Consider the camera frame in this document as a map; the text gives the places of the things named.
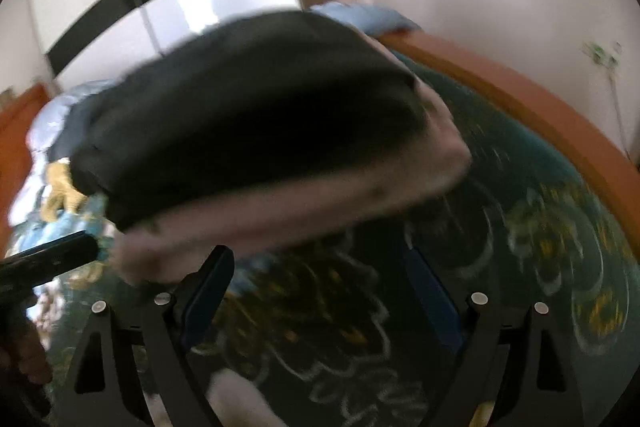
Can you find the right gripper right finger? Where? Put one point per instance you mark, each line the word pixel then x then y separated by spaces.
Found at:
pixel 459 337

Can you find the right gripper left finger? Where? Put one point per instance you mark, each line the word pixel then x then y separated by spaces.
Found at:
pixel 176 322

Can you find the grey sweatpants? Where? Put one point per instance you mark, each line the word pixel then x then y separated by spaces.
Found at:
pixel 265 133

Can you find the person's left hand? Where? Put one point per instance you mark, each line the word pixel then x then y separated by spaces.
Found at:
pixel 21 348

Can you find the mustard yellow sweater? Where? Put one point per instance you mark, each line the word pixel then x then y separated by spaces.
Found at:
pixel 61 194

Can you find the teal floral bed blanket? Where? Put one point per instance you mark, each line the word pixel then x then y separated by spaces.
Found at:
pixel 319 334

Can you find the light blue floral duvet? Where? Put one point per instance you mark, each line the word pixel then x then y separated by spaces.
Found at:
pixel 372 20

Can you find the orange wooden headboard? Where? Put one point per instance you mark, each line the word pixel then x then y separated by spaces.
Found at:
pixel 15 159

